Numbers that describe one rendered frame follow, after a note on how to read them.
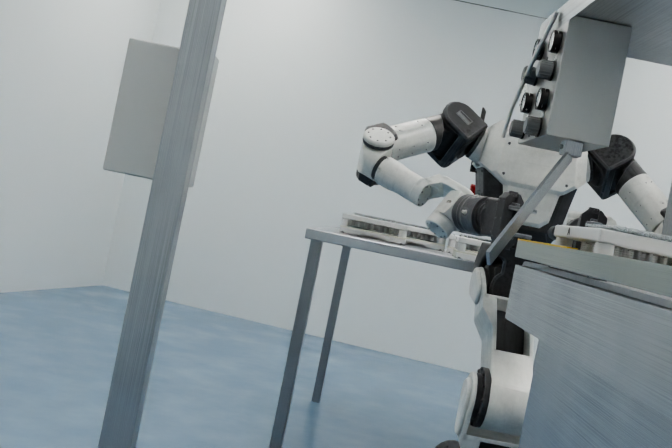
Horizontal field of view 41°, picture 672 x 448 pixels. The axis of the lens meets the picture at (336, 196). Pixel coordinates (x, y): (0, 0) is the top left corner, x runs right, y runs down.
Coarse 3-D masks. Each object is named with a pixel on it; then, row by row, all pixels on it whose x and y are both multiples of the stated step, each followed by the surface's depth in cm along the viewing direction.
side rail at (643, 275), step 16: (528, 256) 154; (544, 256) 144; (560, 256) 134; (576, 256) 126; (592, 256) 119; (608, 256) 112; (576, 272) 125; (592, 272) 118; (608, 272) 111; (624, 272) 105; (640, 272) 100; (656, 272) 96; (640, 288) 99; (656, 288) 95
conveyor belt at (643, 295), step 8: (528, 264) 160; (536, 264) 155; (552, 272) 143; (560, 272) 139; (568, 272) 137; (576, 280) 129; (584, 280) 126; (592, 280) 122; (608, 288) 115; (616, 288) 112; (624, 288) 109; (632, 288) 116; (632, 296) 106; (640, 296) 103; (648, 296) 101; (656, 296) 100; (664, 296) 108; (664, 304) 96
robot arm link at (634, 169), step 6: (630, 162) 235; (636, 162) 235; (618, 168) 235; (624, 168) 235; (630, 168) 232; (636, 168) 232; (618, 174) 237; (624, 174) 232; (630, 174) 231; (636, 174) 231; (618, 180) 238; (624, 180) 232; (612, 186) 241; (618, 186) 233; (618, 192) 234
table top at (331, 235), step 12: (312, 228) 304; (324, 228) 338; (336, 228) 380; (324, 240) 298; (336, 240) 298; (348, 240) 297; (360, 240) 297; (372, 240) 306; (384, 252) 296; (396, 252) 296; (408, 252) 295; (420, 252) 295; (432, 252) 308; (444, 252) 342; (444, 264) 294; (456, 264) 294; (468, 264) 294
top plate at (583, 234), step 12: (564, 228) 143; (576, 228) 136; (588, 228) 130; (600, 228) 125; (576, 240) 146; (588, 240) 130; (600, 240) 125; (612, 240) 125; (624, 240) 125; (636, 240) 125; (648, 240) 125; (660, 240) 125; (648, 252) 126; (660, 252) 125
